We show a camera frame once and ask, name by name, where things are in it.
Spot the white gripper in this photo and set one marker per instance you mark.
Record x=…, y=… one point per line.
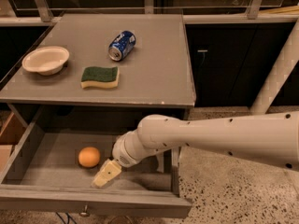
x=121, y=154

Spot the orange fruit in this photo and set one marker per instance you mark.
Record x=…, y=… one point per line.
x=89, y=157

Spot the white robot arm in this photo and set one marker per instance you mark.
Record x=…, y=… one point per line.
x=267, y=138

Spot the metal drawer knob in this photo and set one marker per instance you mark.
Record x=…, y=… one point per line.
x=84, y=212

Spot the grey open drawer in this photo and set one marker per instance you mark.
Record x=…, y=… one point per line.
x=43, y=174

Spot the green yellow sponge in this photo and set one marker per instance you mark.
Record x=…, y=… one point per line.
x=100, y=77

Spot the wooden box at left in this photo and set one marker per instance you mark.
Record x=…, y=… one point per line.
x=10, y=135

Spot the blue soda can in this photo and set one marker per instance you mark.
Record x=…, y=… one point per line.
x=121, y=46

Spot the white bowl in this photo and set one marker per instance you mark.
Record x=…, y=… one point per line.
x=45, y=61

